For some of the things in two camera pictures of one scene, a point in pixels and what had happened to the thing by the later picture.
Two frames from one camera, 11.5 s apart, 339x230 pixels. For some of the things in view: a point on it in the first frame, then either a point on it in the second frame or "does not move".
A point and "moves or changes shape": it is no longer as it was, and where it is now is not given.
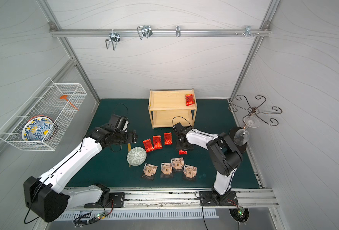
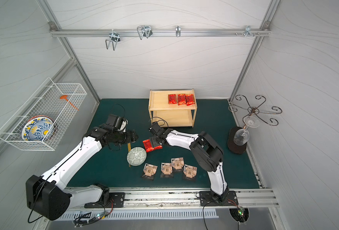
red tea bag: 183,152 → 181,99
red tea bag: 189,99 does not move
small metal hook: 178,30 does not move
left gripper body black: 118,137 does not move
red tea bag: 167,137 moves or changes shape
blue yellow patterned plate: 39,128 does not move
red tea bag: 148,145 does not move
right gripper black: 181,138 → 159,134
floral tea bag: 177,163 does not move
